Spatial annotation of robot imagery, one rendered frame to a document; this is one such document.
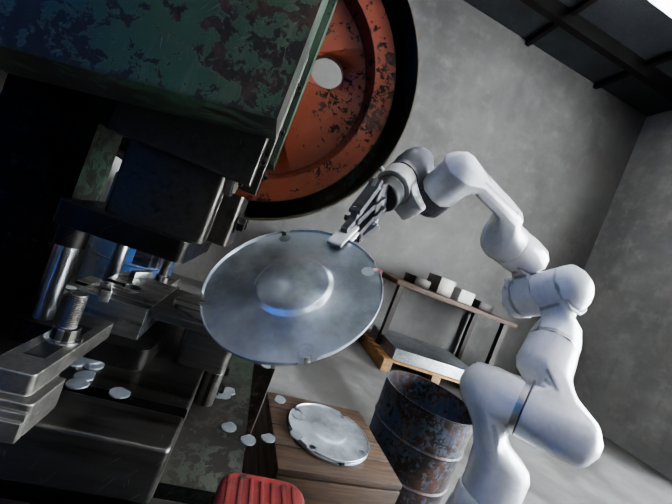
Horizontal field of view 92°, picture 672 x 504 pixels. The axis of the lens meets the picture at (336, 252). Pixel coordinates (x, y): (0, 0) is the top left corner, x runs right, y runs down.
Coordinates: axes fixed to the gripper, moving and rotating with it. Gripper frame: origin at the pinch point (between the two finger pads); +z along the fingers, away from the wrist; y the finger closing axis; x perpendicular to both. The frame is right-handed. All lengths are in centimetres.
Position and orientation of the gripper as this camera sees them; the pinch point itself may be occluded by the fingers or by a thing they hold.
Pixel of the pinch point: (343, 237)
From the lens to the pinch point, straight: 61.6
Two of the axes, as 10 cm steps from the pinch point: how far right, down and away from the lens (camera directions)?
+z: -5.4, 5.7, -6.2
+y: -0.4, -7.5, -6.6
